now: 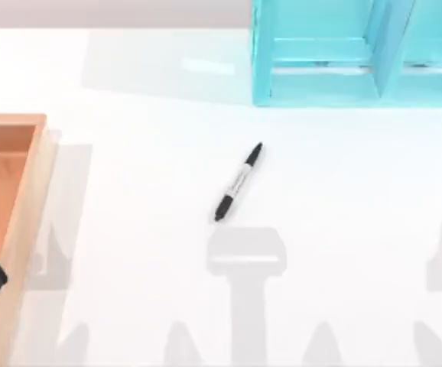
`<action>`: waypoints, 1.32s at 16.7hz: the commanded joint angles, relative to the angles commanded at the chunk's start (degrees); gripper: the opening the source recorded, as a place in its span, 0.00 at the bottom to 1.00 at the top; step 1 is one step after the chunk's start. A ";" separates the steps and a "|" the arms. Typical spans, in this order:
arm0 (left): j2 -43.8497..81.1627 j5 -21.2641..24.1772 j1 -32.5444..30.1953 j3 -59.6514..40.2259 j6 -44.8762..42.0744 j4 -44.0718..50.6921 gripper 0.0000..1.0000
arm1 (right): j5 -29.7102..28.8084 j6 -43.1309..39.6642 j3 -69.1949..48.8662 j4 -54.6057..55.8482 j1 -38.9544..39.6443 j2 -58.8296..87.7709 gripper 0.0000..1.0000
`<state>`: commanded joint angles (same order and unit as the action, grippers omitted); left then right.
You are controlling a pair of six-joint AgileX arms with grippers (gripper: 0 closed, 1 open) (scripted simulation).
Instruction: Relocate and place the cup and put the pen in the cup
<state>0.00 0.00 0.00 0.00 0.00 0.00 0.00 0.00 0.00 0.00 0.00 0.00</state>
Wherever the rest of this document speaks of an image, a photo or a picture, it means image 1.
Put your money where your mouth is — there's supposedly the black and white marker pen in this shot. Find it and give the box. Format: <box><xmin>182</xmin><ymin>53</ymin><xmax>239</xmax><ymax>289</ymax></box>
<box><xmin>213</xmin><ymin>141</ymin><xmax>264</xmax><ymax>222</ymax></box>

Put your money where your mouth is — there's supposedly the light blue rack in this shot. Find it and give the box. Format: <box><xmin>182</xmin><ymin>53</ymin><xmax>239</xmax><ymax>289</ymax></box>
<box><xmin>250</xmin><ymin>0</ymin><xmax>442</xmax><ymax>109</ymax></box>

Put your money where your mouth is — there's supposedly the shallow salmon-coloured box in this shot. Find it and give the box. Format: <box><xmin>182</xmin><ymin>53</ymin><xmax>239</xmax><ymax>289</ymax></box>
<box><xmin>0</xmin><ymin>113</ymin><xmax>59</xmax><ymax>367</ymax></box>

